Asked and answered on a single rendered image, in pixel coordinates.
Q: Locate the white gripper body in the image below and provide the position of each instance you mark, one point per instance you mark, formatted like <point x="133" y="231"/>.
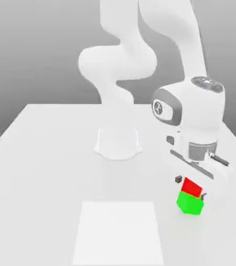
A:
<point x="195" y="170"/>

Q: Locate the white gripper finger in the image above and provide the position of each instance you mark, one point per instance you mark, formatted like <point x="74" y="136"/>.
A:
<point x="178" y="179"/>
<point x="203" y="195"/>

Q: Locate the small red cube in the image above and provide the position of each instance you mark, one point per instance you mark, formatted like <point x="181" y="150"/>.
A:
<point x="191" y="186"/>

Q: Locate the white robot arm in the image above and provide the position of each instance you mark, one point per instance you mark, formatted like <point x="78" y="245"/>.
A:
<point x="201" y="108"/>

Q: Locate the small green cube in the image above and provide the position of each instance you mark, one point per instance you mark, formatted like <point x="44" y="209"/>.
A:
<point x="189" y="203"/>

